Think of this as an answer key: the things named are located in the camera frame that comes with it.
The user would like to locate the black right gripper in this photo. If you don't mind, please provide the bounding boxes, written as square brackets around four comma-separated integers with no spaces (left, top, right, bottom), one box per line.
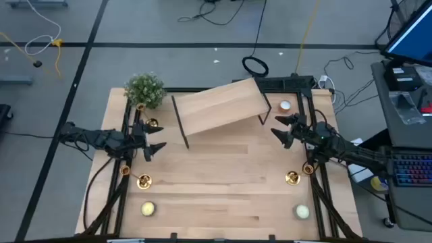
[270,113,317,151]

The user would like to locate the small black computer box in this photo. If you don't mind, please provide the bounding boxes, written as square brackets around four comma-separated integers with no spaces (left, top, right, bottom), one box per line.
[383,65,423,92]

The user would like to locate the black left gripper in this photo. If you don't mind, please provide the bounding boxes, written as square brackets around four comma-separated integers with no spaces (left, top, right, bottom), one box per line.
[130,119,167,163]

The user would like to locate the grey metal stand foot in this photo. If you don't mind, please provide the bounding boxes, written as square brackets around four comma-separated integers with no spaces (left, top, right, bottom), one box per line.
[0,76,34,86]
[5,0,69,9]

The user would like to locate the yellow floor cable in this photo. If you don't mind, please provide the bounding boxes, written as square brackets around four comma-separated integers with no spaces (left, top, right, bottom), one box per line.
[294,0,321,75]

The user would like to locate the white floor cable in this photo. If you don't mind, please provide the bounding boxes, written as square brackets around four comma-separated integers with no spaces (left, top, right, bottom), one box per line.
[24,0,63,57]

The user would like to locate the wooden shelf riser black legs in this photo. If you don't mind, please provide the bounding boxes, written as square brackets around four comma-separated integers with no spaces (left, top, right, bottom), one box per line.
[171,77,273,150]

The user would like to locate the computer monitor blue screen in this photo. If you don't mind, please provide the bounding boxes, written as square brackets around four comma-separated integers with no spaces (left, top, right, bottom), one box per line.
[382,0,432,68]

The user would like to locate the white power adapter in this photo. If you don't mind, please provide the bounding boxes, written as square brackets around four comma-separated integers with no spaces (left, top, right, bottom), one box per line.
[319,74,337,105]

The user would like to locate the yellow cord with plug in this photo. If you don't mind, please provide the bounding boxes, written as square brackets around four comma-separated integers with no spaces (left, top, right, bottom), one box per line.
[0,31,65,81]

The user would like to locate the backlit rainbow keyboard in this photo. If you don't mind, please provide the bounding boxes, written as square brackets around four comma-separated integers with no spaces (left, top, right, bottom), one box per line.
[390,153,432,188]

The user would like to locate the black chair base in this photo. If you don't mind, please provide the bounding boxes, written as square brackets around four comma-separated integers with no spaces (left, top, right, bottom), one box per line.
[0,103,14,135]

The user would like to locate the yellow wax candle tin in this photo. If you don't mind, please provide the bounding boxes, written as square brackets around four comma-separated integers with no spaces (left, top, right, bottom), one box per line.
[140,200,157,217]

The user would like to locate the white candle patterned tin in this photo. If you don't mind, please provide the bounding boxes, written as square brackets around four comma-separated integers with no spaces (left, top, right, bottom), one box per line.
[292,204,311,221]

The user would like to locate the black floor fan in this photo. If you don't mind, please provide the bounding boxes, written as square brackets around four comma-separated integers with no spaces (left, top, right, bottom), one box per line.
[374,0,428,48]

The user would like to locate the grey desk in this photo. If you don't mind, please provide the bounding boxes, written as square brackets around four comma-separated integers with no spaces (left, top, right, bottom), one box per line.
[370,60,432,233]

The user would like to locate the yellow blue tape roll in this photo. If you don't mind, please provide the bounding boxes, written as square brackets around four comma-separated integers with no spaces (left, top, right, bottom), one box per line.
[370,173,389,193]

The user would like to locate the black arm base cable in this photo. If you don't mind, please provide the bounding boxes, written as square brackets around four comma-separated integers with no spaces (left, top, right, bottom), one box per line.
[82,155,115,232]

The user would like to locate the black coiled floor cable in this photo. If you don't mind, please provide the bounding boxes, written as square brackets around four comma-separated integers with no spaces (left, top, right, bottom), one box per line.
[241,0,270,78]

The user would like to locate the artificial potted plant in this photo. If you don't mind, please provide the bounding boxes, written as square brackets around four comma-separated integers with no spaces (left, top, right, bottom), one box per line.
[124,71,167,111]

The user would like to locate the clear plastic bag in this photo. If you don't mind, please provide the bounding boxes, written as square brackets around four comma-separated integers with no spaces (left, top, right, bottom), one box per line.
[387,90,428,126]

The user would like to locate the brass candlestick holder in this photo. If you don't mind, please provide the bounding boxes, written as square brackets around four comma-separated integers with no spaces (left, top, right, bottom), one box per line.
[135,103,160,129]
[284,163,315,187]
[119,165,153,191]

